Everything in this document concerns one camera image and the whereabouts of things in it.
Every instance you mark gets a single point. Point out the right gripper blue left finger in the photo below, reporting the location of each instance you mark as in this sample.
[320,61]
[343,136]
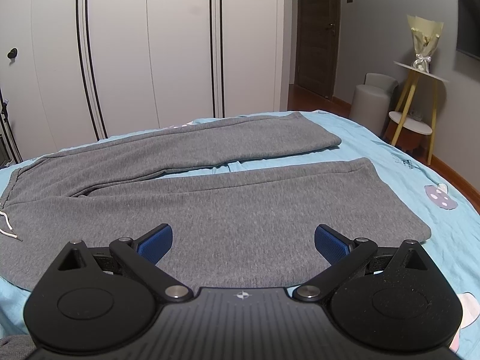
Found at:
[138,258]

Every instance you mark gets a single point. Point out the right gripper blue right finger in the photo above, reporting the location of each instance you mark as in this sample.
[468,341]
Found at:
[346,258]

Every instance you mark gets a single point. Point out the grey sweatpants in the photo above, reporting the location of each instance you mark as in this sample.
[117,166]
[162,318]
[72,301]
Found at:
[236,229]

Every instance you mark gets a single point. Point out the light blue mushroom bedsheet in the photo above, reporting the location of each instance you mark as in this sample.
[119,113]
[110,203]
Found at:
[454,222]

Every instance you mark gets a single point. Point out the grey cylindrical stool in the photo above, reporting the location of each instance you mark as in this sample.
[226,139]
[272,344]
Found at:
[371,101]

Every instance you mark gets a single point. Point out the white yellow-legged side table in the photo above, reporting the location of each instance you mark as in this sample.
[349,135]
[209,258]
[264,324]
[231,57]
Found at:
[412,124]

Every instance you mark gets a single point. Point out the black tripod stand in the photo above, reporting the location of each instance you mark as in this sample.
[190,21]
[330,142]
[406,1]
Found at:
[8,133]

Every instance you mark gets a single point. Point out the white sliding wardrobe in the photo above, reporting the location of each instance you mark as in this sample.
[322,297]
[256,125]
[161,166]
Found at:
[78,71]

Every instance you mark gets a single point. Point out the yellow wrapped flower bouquet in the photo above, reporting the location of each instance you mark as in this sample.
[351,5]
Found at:
[425,38]

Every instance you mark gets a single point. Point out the dark wooden door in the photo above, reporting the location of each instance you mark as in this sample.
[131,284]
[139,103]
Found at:
[317,45]

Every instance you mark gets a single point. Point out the wall mounted black television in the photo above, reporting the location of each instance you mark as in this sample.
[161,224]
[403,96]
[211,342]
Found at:
[468,28]

